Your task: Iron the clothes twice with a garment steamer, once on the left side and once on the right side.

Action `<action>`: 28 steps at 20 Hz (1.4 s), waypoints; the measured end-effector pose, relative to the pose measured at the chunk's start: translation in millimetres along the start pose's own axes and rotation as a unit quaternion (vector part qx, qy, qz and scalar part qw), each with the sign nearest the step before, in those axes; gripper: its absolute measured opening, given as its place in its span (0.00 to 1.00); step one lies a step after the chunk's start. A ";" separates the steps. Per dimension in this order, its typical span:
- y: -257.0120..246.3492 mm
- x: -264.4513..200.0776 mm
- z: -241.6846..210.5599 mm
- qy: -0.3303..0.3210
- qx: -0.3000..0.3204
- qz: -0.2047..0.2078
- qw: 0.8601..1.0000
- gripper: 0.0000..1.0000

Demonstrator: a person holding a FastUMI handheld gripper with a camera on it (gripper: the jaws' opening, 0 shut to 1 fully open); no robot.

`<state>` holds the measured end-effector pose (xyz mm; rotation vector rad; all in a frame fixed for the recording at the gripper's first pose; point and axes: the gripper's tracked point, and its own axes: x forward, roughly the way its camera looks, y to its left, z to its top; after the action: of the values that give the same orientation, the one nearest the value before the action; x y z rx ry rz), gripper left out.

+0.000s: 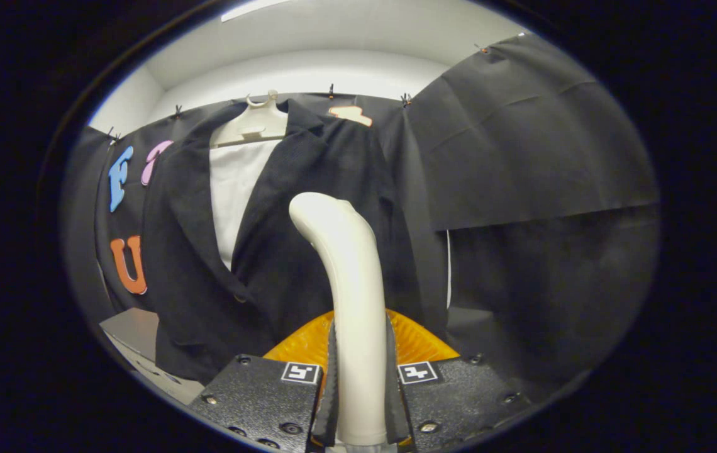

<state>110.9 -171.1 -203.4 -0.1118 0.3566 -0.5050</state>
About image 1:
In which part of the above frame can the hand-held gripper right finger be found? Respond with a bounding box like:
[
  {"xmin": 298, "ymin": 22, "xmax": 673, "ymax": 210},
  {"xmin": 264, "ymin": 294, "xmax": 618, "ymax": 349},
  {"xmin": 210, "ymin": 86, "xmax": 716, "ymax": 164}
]
[{"xmin": 386, "ymin": 308, "xmax": 535, "ymax": 453}]

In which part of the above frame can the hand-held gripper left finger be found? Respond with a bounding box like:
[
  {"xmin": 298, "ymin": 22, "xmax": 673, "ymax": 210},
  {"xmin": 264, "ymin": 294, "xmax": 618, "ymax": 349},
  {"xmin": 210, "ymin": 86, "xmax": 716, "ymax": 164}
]
[{"xmin": 186, "ymin": 310, "xmax": 339, "ymax": 453}]

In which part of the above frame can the cream garment steamer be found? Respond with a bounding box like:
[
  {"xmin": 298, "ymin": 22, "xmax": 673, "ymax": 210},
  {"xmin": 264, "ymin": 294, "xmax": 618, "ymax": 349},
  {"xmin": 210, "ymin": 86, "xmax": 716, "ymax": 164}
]
[{"xmin": 288, "ymin": 192, "xmax": 392, "ymax": 453}]

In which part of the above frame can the black suit jacket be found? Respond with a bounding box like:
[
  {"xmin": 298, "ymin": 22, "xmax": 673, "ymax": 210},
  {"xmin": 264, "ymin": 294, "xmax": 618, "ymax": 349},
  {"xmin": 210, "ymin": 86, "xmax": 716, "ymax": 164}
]
[{"xmin": 142, "ymin": 99, "xmax": 448, "ymax": 386}]

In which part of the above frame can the white shirt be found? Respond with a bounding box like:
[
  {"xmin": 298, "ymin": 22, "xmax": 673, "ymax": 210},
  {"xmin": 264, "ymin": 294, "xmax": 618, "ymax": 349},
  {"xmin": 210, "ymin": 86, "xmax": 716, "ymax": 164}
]
[{"xmin": 209, "ymin": 138, "xmax": 284, "ymax": 272}]

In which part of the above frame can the grey cabinet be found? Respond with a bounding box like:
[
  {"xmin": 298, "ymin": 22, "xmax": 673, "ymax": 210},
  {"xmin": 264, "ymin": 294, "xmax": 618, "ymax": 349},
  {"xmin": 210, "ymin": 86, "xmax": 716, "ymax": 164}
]
[{"xmin": 99, "ymin": 307, "xmax": 206, "ymax": 405}]

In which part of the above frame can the black backdrop cloth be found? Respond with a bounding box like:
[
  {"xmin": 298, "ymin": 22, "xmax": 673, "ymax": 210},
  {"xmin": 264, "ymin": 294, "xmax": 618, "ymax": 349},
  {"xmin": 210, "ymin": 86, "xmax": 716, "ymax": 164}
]
[{"xmin": 60, "ymin": 33, "xmax": 661, "ymax": 392}]

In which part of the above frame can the cream plastic hanger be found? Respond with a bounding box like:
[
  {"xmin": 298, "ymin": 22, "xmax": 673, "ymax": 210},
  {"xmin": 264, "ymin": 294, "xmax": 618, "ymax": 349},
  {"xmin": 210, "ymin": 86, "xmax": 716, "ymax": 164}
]
[{"xmin": 211, "ymin": 90, "xmax": 289, "ymax": 149}]

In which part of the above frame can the row of black cloth clips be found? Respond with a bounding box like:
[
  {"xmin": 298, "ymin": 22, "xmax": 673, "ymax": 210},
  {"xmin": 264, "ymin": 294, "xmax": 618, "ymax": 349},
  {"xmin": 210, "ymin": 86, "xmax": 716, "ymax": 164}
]
[{"xmin": 106, "ymin": 43, "xmax": 488, "ymax": 142}]

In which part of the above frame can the large ceiling light panel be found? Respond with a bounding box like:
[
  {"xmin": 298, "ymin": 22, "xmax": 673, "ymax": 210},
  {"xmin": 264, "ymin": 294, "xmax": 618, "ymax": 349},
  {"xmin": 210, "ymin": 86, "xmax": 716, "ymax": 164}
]
[{"xmin": 220, "ymin": 0, "xmax": 291, "ymax": 23}]

